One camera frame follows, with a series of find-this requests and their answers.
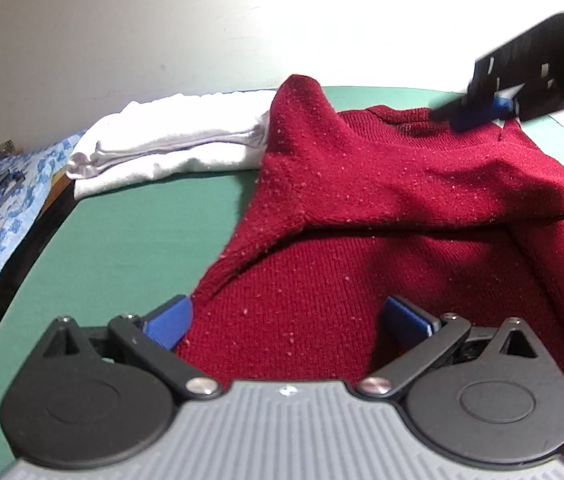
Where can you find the folded white garment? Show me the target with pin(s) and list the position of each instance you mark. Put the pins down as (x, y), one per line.
(179, 134)

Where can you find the green felt table mat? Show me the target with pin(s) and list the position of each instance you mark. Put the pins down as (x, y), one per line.
(126, 252)

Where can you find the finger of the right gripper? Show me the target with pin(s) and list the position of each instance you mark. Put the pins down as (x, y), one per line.
(462, 115)

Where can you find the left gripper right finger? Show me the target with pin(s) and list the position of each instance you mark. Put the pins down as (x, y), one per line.
(428, 342)

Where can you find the dark red knit sweater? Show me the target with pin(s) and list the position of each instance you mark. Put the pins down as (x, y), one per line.
(353, 207)

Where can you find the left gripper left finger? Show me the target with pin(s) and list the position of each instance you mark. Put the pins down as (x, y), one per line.
(149, 342)

